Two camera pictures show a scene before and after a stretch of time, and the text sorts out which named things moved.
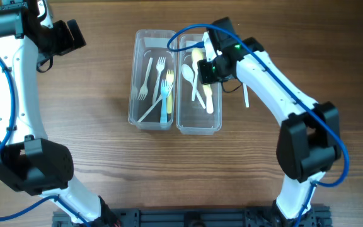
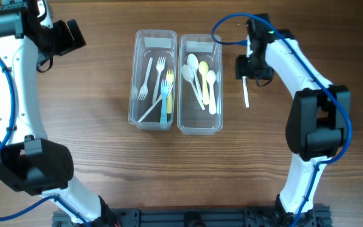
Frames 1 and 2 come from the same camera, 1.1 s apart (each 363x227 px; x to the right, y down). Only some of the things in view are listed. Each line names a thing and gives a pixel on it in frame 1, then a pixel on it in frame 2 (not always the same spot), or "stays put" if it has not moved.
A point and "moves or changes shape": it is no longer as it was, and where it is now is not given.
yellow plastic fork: x=169 y=81 stays put
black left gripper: x=67 y=36 stays put
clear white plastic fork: x=144 y=91 stays put
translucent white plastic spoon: x=188 y=74 stays put
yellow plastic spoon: x=198 y=56 moves or changes shape
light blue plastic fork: x=164 y=101 stays put
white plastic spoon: x=195 y=86 to x=193 y=62
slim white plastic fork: x=155 y=103 stays put
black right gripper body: x=207 y=72 to x=242 y=67
